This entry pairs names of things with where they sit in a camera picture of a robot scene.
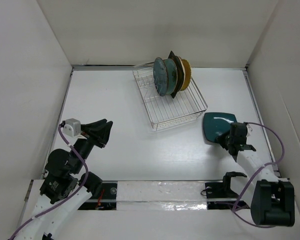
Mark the silver taped front rail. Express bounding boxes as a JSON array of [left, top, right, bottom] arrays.
[[78, 180, 251, 211]]

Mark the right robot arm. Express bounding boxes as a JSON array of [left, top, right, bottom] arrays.
[[216, 122, 295, 228]]

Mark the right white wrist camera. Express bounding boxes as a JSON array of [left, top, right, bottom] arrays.
[[246, 123, 253, 137]]

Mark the round woven bamboo plate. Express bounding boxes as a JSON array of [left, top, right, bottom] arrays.
[[180, 58, 192, 91]]

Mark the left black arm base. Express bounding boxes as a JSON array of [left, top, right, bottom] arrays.
[[78, 181, 118, 211]]

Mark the round dark teal plate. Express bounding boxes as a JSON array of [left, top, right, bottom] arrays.
[[153, 57, 168, 97]]

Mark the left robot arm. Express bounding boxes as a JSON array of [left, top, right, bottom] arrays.
[[10, 118, 113, 240]]

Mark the beige bird painted plate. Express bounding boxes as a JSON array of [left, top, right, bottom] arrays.
[[178, 56, 186, 91]]

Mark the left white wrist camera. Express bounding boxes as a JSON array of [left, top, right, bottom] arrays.
[[60, 118, 82, 138]]

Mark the light green flower plate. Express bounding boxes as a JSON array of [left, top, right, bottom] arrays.
[[164, 58, 178, 95]]

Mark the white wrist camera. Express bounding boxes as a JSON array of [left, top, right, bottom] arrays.
[[60, 118, 82, 138], [246, 123, 253, 137]]

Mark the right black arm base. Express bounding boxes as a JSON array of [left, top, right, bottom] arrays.
[[200, 182, 238, 210]]

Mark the metal wire dish rack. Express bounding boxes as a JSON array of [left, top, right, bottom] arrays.
[[132, 62, 208, 131]]

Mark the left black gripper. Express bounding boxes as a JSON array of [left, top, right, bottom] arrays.
[[71, 117, 113, 173]]

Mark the square dark teal plate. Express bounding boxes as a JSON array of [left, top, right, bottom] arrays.
[[202, 112, 237, 143]]

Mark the square brown yellow plate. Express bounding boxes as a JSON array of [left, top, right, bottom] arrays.
[[168, 50, 183, 99]]

